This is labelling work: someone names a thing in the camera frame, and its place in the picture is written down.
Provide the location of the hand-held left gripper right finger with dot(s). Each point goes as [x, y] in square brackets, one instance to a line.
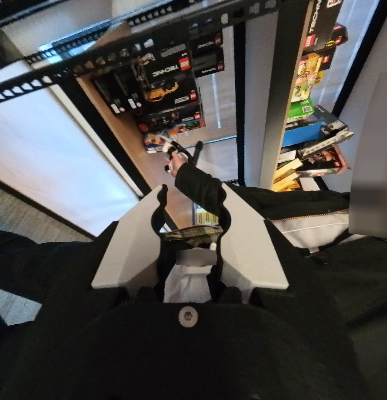
[253, 253]

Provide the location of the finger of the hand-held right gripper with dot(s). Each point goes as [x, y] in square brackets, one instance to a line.
[171, 148]
[166, 140]

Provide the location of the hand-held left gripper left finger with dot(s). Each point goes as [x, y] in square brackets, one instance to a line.
[124, 253]

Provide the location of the person's right forearm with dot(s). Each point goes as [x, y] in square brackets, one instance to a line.
[196, 184]

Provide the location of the stack of black lego boxes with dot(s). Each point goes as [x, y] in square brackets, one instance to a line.
[168, 62]

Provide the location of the stack of colourful lego boxes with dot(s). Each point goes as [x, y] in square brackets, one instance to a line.
[306, 109]

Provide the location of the person's right hand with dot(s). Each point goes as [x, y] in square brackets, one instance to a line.
[177, 164]

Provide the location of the plaid cloth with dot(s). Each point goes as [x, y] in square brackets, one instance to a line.
[193, 232]

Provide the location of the person's black jacket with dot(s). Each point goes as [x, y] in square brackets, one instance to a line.
[24, 265]

